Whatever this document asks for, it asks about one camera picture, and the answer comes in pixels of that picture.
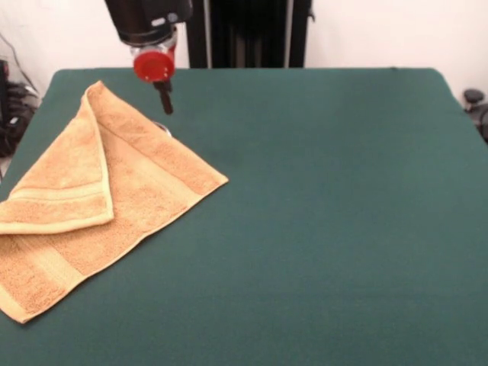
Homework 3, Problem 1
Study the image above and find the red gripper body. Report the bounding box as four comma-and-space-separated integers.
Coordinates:
133, 42, 178, 84

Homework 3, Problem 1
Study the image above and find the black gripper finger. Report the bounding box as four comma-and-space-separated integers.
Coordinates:
152, 79, 175, 116

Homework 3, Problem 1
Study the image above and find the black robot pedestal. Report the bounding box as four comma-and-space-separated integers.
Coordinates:
178, 0, 316, 69

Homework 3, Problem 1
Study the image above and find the dark green table cloth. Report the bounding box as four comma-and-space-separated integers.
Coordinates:
0, 67, 488, 366

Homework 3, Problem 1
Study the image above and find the black equipment with cables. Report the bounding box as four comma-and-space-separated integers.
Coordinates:
0, 56, 41, 157

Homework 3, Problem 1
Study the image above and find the orange terry towel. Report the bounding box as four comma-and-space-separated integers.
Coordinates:
0, 79, 230, 326

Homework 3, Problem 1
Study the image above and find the black chair base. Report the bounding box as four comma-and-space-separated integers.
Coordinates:
463, 88, 488, 144

